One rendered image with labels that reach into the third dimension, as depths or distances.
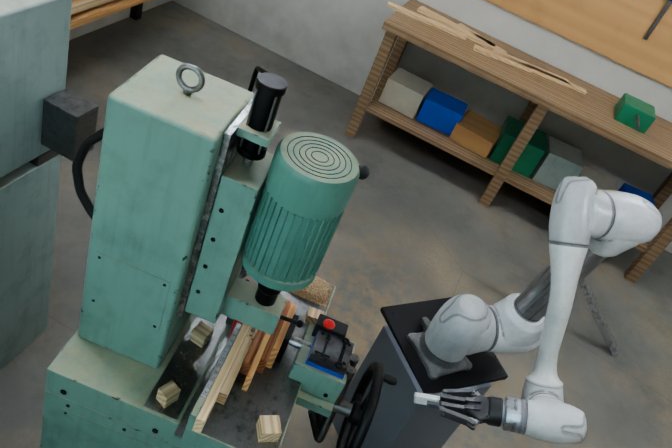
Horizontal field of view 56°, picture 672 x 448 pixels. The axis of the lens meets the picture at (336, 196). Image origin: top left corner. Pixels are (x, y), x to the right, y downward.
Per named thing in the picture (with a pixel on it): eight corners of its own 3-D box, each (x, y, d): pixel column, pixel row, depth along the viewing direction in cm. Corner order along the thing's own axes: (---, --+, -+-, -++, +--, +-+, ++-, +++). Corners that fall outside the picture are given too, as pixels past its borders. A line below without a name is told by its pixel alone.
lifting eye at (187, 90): (199, 100, 123) (205, 72, 119) (171, 88, 123) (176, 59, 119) (202, 97, 124) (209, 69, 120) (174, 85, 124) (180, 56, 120)
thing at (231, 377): (223, 405, 144) (227, 395, 142) (215, 401, 144) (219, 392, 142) (296, 248, 193) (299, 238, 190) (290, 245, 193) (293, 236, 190)
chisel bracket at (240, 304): (270, 340, 152) (279, 317, 147) (217, 317, 152) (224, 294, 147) (279, 318, 158) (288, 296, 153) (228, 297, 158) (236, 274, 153)
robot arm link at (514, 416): (527, 419, 161) (503, 415, 162) (522, 441, 166) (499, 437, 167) (526, 391, 169) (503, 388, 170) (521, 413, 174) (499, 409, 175)
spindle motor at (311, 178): (303, 304, 135) (351, 197, 117) (228, 273, 135) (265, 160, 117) (323, 255, 150) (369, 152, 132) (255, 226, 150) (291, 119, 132)
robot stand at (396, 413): (391, 405, 271) (450, 317, 236) (422, 471, 252) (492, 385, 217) (330, 417, 257) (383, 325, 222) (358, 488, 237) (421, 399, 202)
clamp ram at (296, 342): (301, 372, 157) (312, 351, 152) (274, 361, 157) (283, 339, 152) (310, 346, 165) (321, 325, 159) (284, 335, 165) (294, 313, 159)
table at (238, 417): (305, 496, 140) (313, 483, 137) (180, 443, 140) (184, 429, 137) (359, 310, 189) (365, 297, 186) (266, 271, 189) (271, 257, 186)
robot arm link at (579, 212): (567, 243, 158) (611, 248, 163) (575, 172, 158) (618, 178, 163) (535, 238, 171) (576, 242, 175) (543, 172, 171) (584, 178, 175)
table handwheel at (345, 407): (339, 473, 172) (360, 475, 146) (271, 444, 172) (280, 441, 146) (373, 372, 184) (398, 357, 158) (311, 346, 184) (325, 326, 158)
